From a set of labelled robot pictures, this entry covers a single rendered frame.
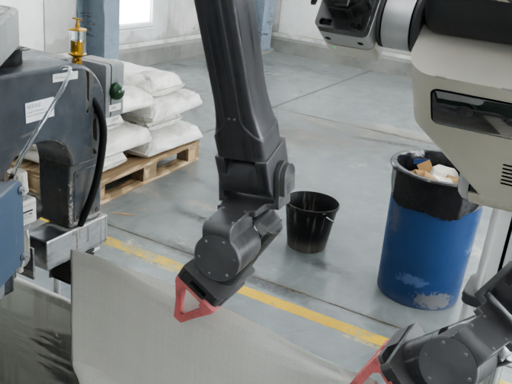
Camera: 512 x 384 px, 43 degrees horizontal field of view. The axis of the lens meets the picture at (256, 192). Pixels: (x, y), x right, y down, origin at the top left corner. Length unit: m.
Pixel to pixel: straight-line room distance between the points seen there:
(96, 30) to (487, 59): 6.13
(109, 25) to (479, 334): 6.32
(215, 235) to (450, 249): 2.40
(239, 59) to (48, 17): 6.08
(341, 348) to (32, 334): 1.47
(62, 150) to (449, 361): 0.68
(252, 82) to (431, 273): 2.46
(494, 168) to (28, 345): 1.15
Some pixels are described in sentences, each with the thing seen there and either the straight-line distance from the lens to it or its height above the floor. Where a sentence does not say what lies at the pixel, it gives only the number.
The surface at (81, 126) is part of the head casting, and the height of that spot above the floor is 1.24.
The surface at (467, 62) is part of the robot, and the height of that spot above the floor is 1.40.
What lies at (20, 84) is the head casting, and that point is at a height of 1.32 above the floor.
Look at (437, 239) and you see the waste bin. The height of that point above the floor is 0.37.
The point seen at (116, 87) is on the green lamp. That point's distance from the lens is 1.11.
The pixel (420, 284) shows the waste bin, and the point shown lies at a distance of 3.13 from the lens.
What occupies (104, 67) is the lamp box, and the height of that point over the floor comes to 1.33.
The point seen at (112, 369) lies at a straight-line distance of 1.09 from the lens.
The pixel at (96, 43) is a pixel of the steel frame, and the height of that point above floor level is 0.36.
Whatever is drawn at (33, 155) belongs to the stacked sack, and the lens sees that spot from 4.08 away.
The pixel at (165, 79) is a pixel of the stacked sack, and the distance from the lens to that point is 4.44.
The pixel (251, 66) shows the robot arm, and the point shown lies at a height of 1.42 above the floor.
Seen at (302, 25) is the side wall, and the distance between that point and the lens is 9.53.
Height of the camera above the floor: 1.55
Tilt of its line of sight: 21 degrees down
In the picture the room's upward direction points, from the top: 6 degrees clockwise
